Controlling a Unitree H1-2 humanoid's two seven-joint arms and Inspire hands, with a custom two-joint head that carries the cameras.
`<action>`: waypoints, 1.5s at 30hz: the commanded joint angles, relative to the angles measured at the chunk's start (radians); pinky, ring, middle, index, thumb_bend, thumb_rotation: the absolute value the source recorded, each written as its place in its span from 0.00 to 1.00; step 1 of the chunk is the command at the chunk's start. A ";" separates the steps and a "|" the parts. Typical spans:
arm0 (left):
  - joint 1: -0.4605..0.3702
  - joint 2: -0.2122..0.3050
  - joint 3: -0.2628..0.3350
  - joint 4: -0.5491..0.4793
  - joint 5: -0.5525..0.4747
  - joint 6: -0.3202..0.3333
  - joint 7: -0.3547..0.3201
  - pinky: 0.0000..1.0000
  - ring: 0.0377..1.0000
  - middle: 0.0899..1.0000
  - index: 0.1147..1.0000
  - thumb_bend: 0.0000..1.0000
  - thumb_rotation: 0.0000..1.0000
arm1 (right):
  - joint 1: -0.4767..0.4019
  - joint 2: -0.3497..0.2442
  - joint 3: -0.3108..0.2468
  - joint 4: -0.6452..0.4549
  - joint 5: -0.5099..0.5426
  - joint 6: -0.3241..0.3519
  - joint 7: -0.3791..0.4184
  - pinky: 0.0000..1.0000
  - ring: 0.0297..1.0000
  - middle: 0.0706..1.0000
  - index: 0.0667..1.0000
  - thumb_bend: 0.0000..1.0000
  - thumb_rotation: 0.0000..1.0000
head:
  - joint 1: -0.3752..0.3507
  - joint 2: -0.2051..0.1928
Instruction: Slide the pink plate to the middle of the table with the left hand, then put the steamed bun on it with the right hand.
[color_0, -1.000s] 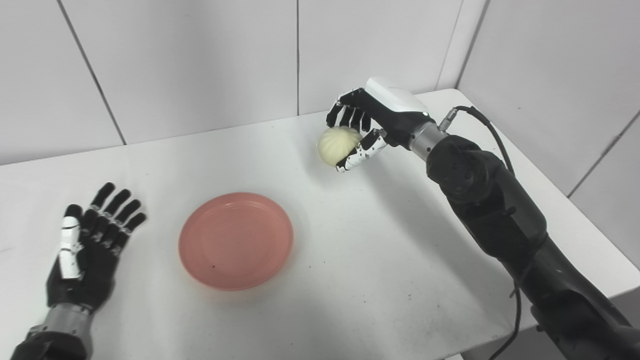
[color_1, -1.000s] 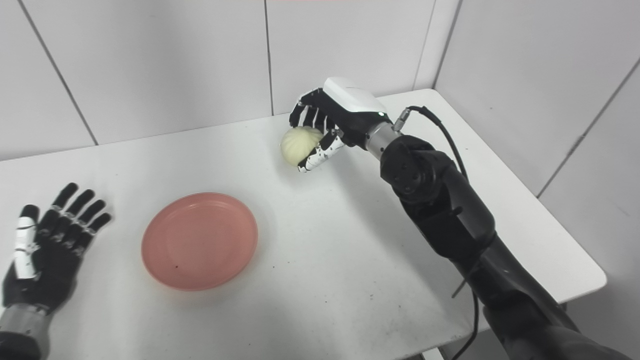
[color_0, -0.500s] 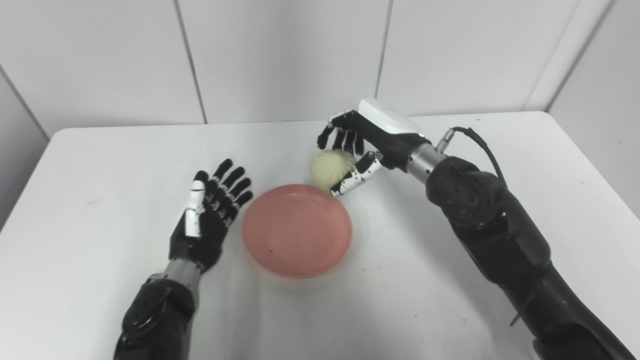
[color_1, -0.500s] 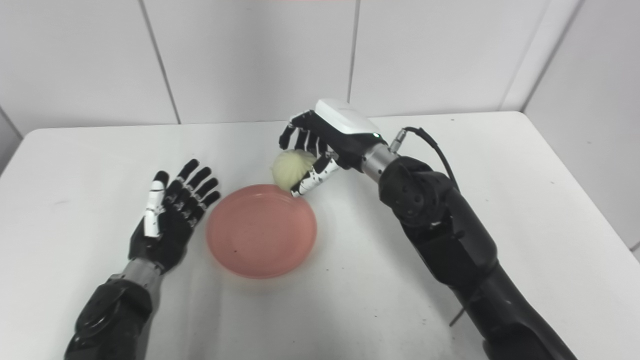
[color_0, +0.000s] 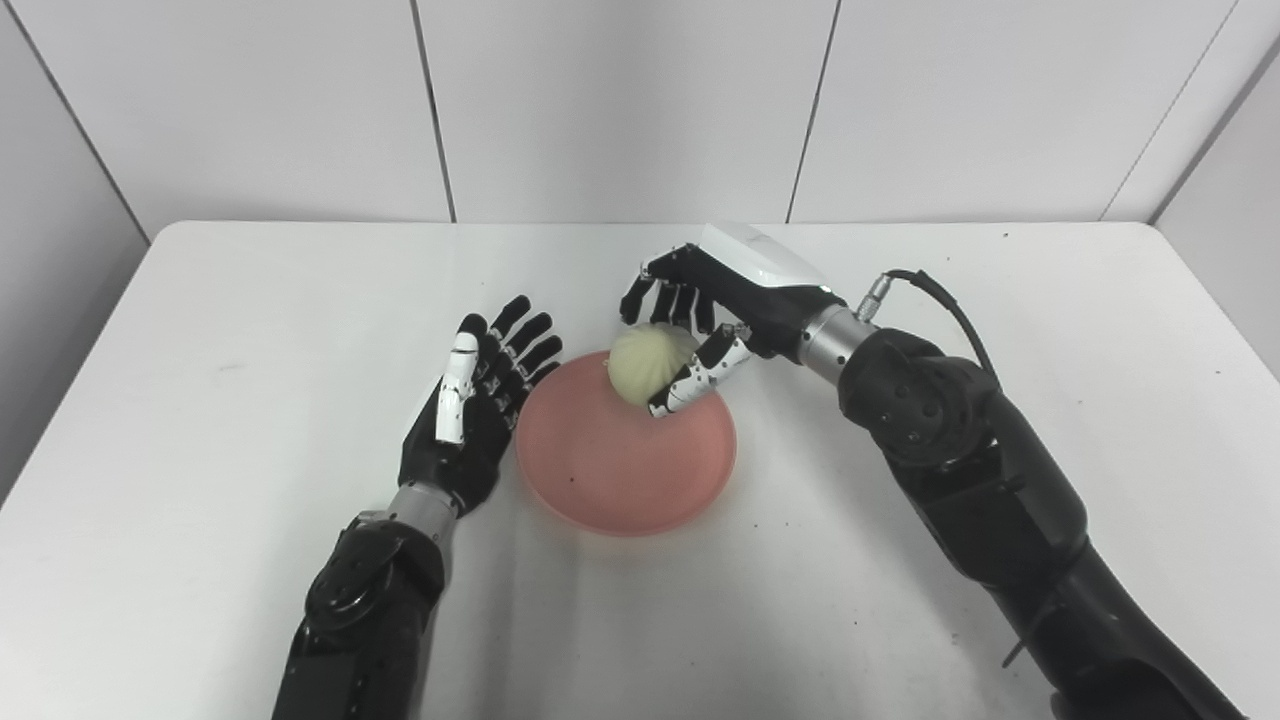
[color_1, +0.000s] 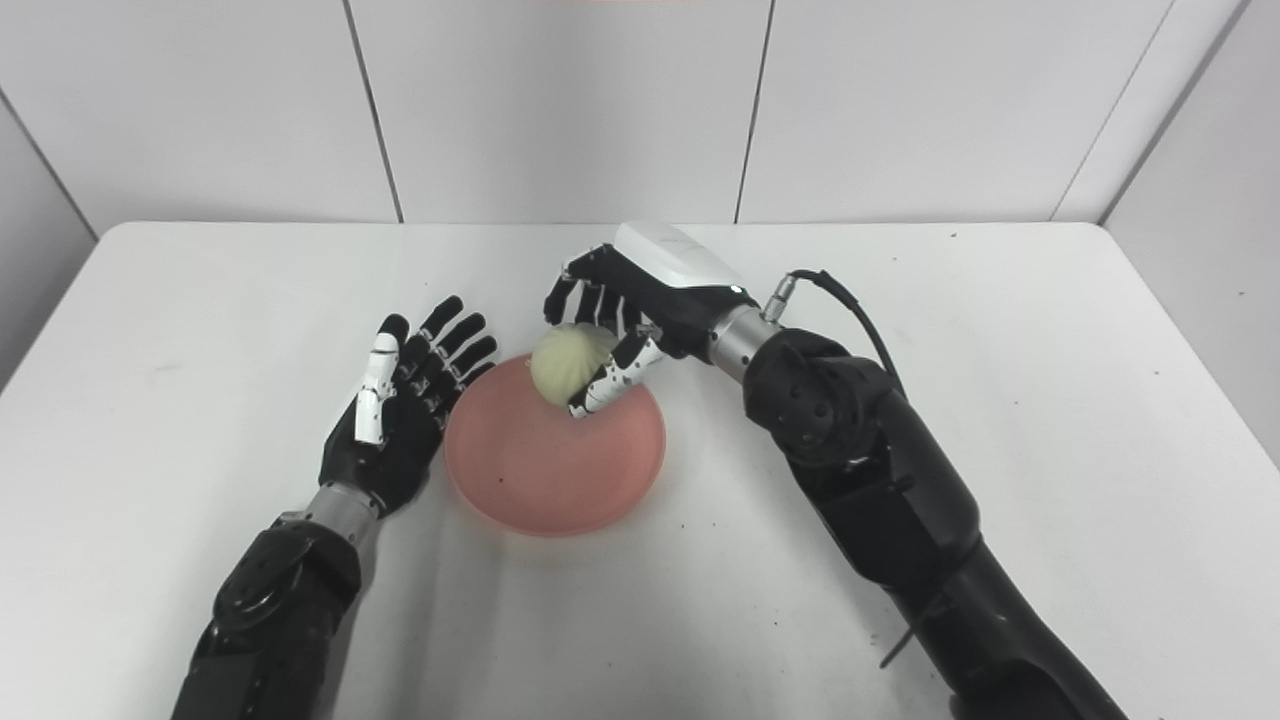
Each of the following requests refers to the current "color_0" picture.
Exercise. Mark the pink round plate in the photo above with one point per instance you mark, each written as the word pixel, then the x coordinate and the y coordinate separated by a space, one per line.
pixel 630 460

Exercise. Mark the white steamed bun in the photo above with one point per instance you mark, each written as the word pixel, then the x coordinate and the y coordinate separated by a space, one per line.
pixel 648 362

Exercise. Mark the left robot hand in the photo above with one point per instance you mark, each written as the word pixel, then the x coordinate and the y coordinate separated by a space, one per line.
pixel 475 410

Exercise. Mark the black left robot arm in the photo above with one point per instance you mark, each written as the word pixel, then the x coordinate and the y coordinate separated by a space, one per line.
pixel 370 610

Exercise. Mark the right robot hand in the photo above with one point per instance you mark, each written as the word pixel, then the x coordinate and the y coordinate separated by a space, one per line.
pixel 740 300

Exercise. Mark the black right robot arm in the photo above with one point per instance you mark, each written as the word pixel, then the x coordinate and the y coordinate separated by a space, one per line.
pixel 1000 510

